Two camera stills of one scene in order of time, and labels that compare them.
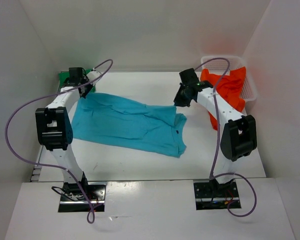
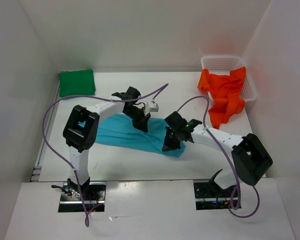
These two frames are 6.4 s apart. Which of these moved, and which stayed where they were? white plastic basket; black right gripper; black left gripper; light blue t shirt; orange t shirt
Moved: black left gripper; black right gripper; light blue t shirt
Stayed: white plastic basket; orange t shirt
